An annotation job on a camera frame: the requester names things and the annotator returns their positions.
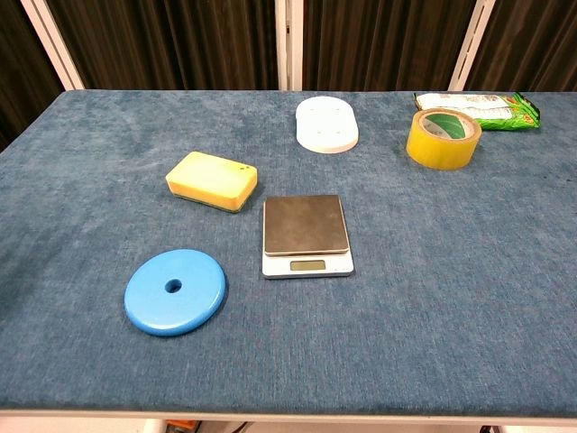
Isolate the digital kitchen scale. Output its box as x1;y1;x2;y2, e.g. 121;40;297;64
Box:
261;194;356;281

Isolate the blue disc weight with hole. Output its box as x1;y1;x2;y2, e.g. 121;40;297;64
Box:
124;248;228;337

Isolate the yellow sponge block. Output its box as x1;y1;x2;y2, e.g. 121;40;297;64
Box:
164;151;259;215

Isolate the white oval plastic plate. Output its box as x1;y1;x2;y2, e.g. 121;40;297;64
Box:
295;95;361;155

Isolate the yellow packing tape roll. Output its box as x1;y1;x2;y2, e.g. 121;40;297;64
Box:
405;107;483;171

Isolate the blue fabric table cover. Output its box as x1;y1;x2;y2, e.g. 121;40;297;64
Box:
0;88;577;419

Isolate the black pleated curtain panel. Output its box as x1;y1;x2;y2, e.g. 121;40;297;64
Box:
46;0;279;90
465;0;577;93
0;0;63;152
301;0;478;91

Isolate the green white snack packet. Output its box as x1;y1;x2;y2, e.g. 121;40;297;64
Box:
413;91;542;133

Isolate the white metal frame post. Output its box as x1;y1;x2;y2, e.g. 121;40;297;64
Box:
274;0;306;91
447;0;501;91
20;0;86;91

